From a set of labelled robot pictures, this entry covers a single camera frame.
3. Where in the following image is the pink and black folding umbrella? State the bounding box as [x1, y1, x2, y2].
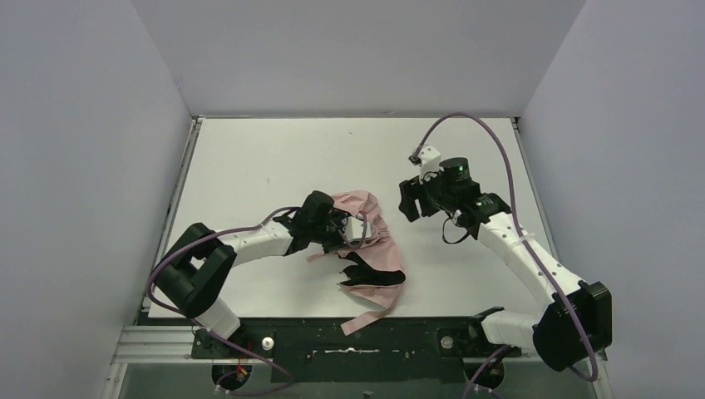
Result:
[332, 190, 407, 336]

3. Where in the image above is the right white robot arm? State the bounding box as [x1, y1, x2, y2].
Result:
[399, 147, 613, 371]

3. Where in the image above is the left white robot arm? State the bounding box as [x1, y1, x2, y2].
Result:
[146, 190, 372, 339]

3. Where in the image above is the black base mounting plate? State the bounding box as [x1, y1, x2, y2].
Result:
[191, 317, 498, 383]

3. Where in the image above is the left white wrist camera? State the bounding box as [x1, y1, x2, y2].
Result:
[342, 215, 372, 248]

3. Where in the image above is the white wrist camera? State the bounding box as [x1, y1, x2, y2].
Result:
[342, 215, 372, 248]
[409, 145, 441, 184]

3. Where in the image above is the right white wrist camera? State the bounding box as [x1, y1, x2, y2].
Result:
[409, 145, 441, 184]

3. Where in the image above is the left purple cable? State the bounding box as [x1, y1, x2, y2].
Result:
[145, 206, 369, 397]

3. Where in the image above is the purple cable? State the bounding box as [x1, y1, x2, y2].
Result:
[145, 206, 369, 397]
[412, 113, 599, 399]

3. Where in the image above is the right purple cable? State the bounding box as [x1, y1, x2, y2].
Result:
[412, 113, 599, 399]

